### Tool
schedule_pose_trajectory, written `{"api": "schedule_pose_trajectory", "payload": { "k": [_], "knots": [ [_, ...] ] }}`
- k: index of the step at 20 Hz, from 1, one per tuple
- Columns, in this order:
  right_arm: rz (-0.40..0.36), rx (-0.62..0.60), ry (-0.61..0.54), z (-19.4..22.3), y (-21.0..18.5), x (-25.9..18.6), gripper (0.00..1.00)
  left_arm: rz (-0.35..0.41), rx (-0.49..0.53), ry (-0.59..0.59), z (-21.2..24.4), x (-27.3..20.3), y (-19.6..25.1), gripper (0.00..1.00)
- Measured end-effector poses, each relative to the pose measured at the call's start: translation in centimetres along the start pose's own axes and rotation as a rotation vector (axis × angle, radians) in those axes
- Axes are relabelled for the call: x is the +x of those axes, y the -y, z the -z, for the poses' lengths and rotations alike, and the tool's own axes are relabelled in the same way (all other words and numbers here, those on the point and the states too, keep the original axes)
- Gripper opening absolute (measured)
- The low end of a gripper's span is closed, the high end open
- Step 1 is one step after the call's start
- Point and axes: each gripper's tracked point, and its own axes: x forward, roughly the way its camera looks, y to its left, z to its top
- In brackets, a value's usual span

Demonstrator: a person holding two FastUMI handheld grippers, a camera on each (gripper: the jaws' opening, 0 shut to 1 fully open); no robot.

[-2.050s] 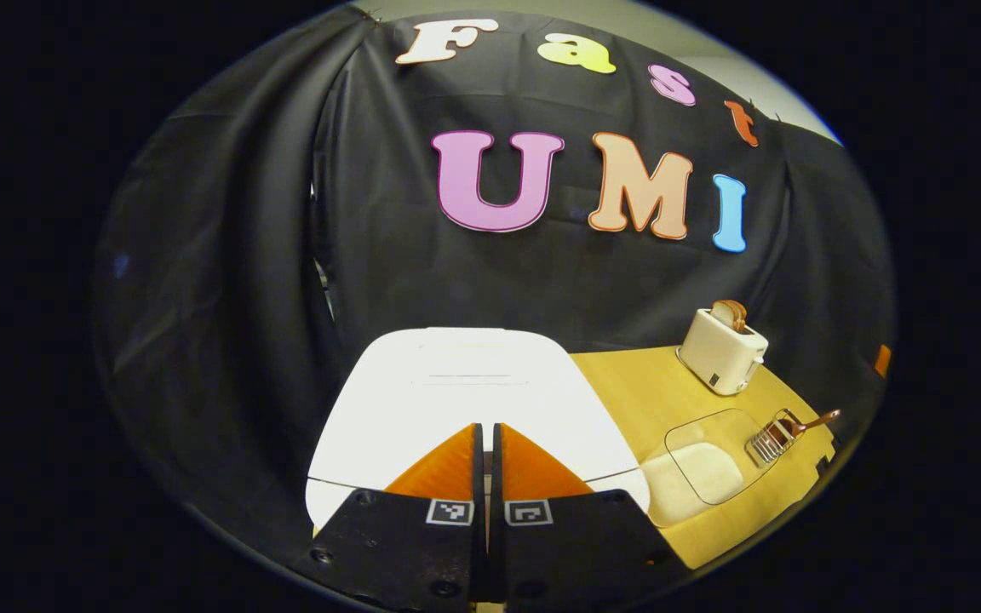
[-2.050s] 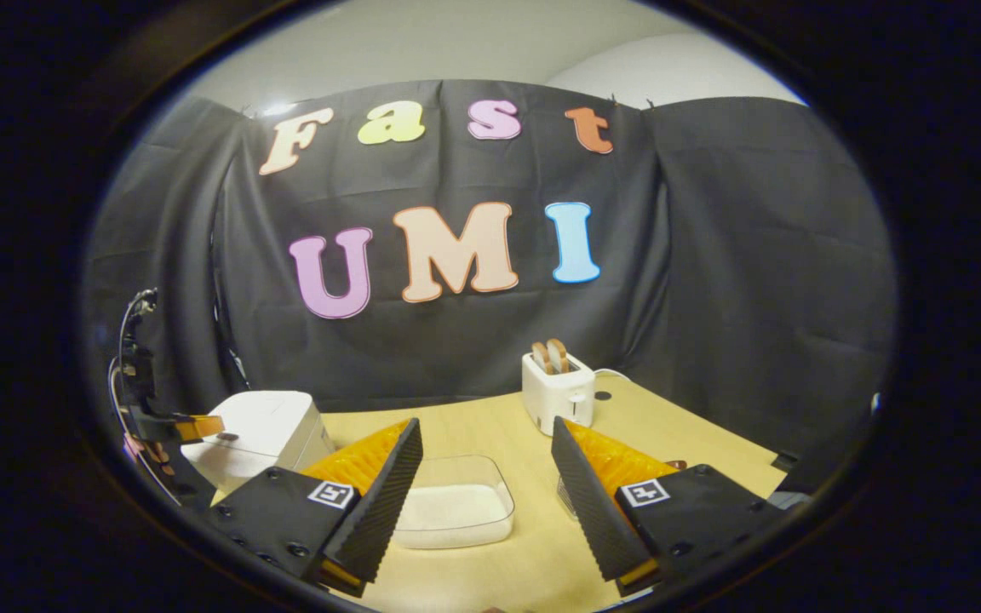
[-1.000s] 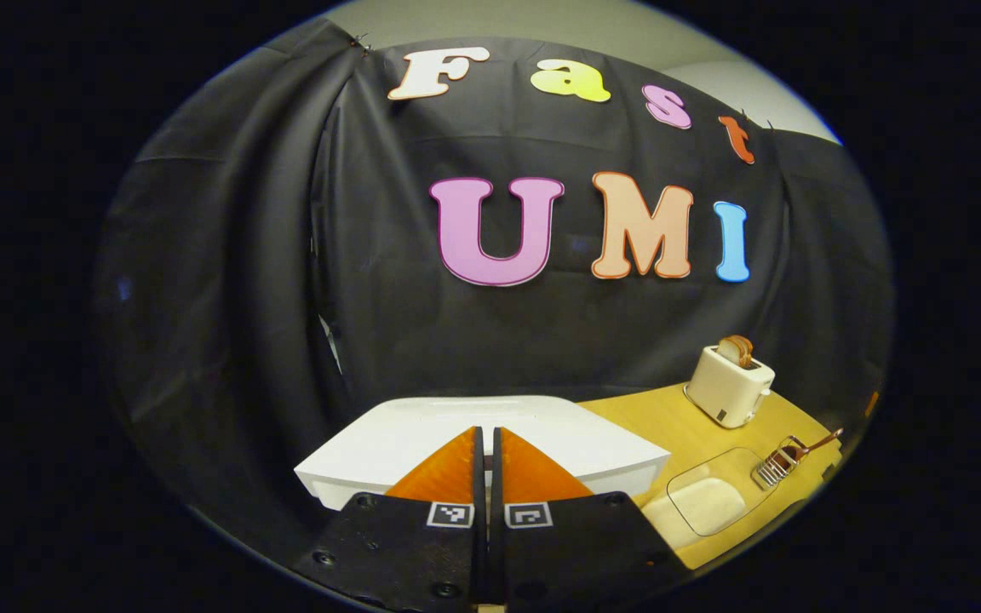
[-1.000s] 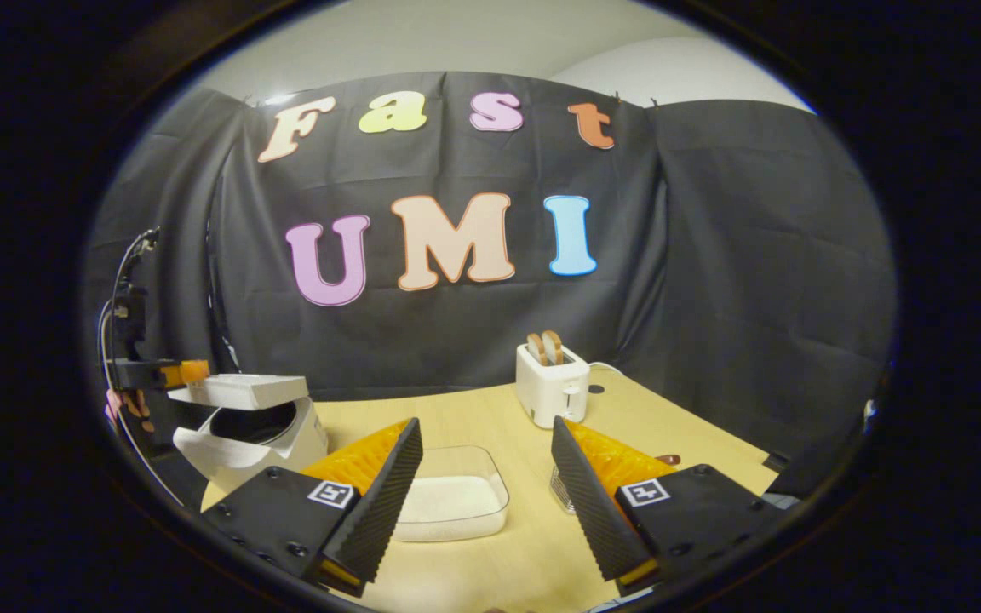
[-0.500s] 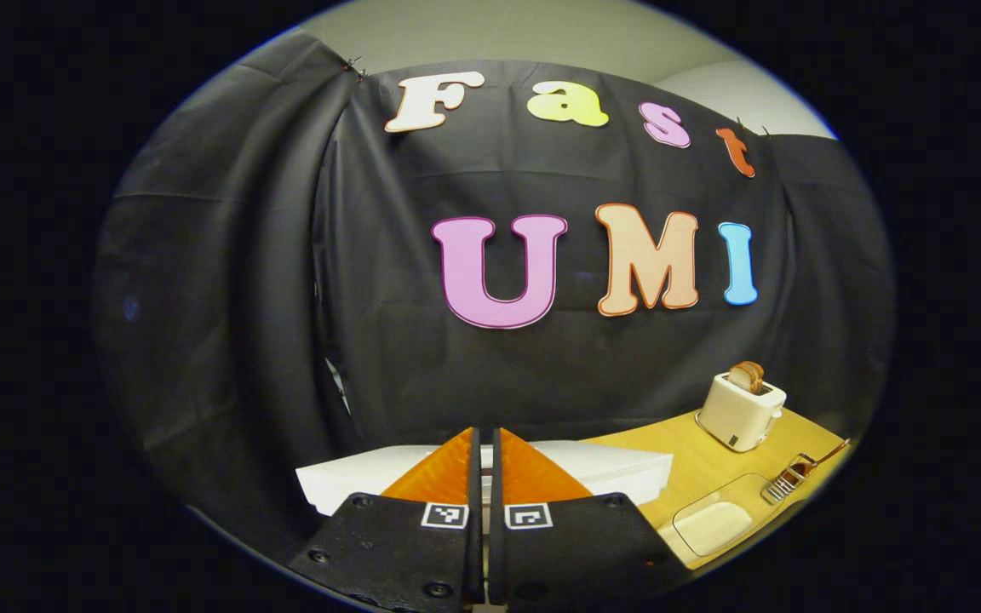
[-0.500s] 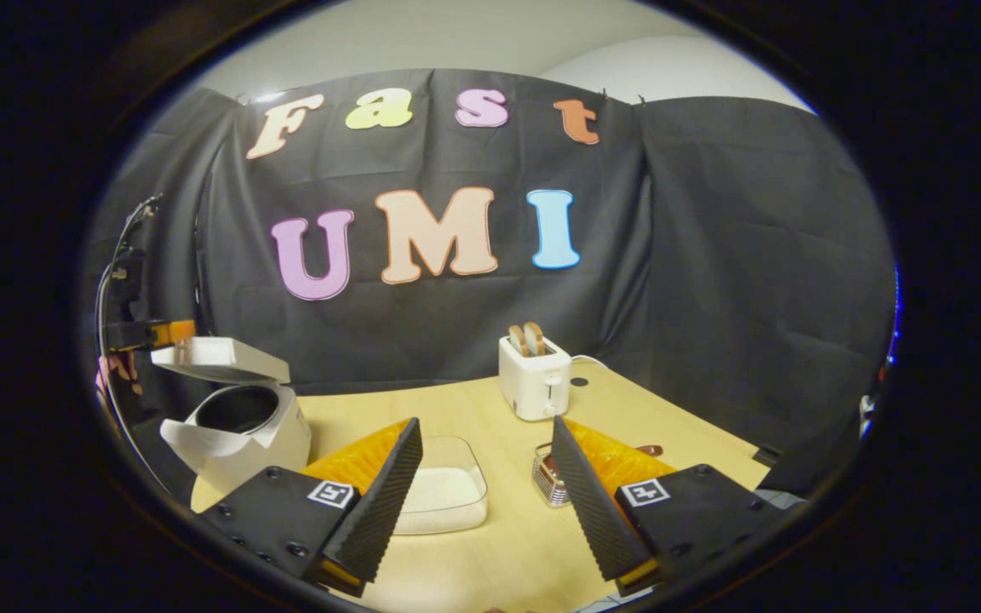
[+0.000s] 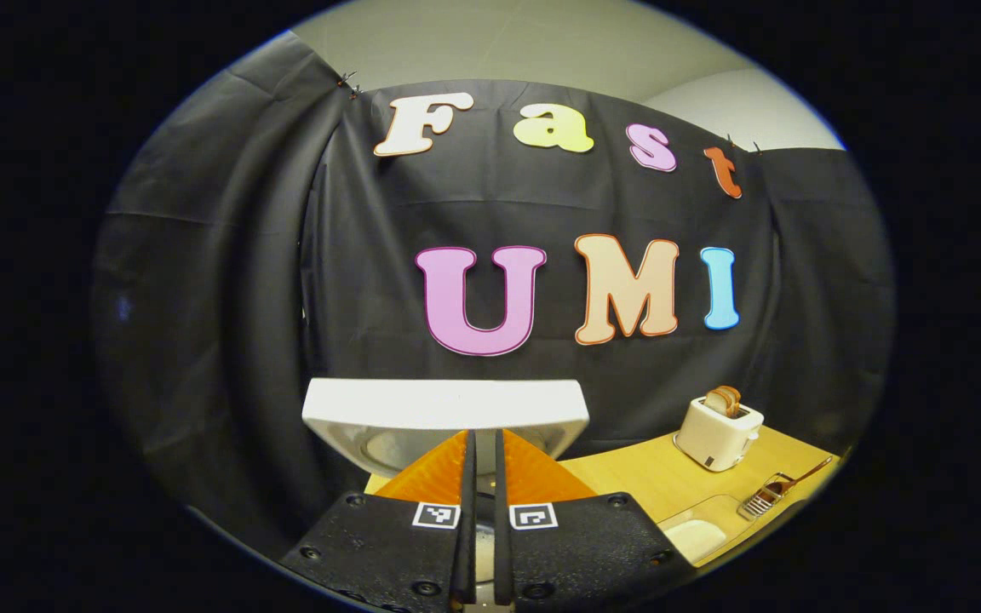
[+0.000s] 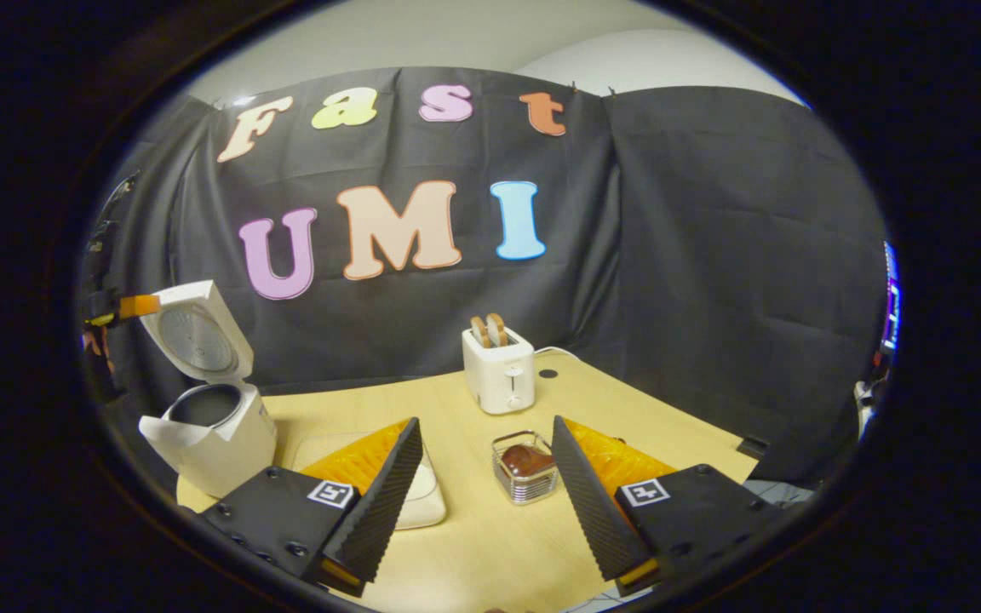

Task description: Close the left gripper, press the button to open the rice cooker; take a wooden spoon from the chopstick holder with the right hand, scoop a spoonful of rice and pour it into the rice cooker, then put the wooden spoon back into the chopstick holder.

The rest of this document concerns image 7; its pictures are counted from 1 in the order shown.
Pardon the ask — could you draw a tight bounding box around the white toaster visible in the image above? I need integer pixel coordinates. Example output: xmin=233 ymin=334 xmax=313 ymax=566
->
xmin=674 ymin=396 xmax=765 ymax=473

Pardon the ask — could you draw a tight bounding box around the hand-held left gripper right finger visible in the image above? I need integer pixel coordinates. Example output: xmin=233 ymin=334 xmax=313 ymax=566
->
xmin=495 ymin=428 xmax=700 ymax=610

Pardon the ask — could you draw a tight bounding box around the metal wire chopstick holder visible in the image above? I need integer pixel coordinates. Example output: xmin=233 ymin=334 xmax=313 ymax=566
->
xmin=737 ymin=473 xmax=795 ymax=520

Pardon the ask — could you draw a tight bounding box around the black backdrop cloth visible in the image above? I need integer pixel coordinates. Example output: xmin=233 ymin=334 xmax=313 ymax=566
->
xmin=92 ymin=30 xmax=896 ymax=563

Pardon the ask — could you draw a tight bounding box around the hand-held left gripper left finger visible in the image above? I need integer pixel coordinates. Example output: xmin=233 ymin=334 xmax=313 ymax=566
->
xmin=279 ymin=428 xmax=476 ymax=613

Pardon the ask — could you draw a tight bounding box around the clear rice container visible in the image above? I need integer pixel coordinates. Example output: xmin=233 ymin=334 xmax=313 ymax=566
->
xmin=657 ymin=494 xmax=755 ymax=564

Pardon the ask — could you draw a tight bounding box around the white rice cooker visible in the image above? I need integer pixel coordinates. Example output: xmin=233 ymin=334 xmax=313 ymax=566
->
xmin=301 ymin=379 xmax=590 ymax=597

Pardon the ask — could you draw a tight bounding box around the brown wooden spoon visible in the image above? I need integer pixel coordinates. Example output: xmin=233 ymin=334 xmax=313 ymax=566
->
xmin=767 ymin=457 xmax=834 ymax=499

